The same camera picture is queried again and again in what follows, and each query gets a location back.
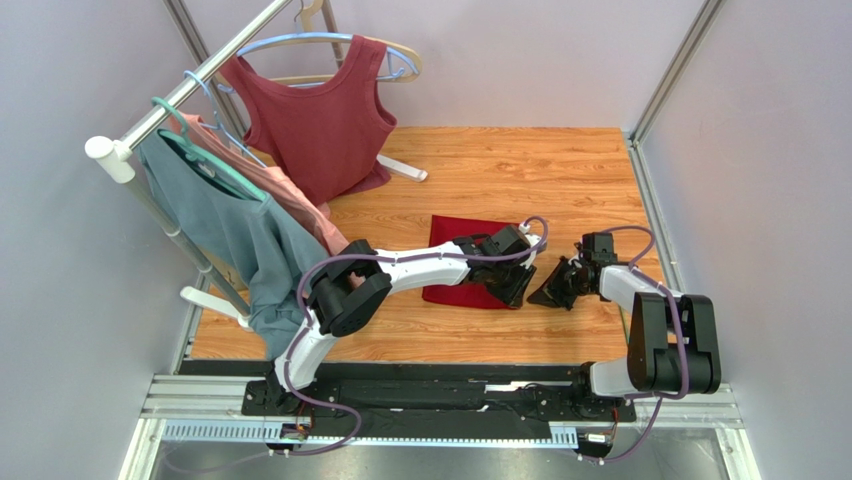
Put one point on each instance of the grey-blue hanging shirt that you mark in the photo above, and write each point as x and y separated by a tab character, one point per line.
267	247

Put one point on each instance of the white clothes rack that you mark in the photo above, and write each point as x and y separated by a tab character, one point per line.
113	155

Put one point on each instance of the blue wire clothes hanger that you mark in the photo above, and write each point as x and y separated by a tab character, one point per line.
218	124

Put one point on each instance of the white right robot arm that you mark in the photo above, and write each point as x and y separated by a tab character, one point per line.
672	345

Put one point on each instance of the teal clothes hanger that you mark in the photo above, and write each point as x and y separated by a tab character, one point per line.
212	169

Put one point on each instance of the light blue clothes hanger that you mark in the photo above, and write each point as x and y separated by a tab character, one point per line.
244	78

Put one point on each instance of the maroon tank top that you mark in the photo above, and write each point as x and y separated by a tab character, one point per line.
327	144

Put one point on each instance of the wooden clothes hanger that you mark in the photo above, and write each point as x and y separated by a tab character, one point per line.
376	60

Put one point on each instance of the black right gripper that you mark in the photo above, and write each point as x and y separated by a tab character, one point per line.
568	281

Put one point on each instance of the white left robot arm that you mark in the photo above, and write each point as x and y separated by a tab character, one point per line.
340	296

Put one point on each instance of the pink hanging shirt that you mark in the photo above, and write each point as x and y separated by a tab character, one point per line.
314	219

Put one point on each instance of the red cloth napkin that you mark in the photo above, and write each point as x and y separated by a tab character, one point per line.
445	229

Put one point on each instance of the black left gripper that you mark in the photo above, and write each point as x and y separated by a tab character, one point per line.
514	296

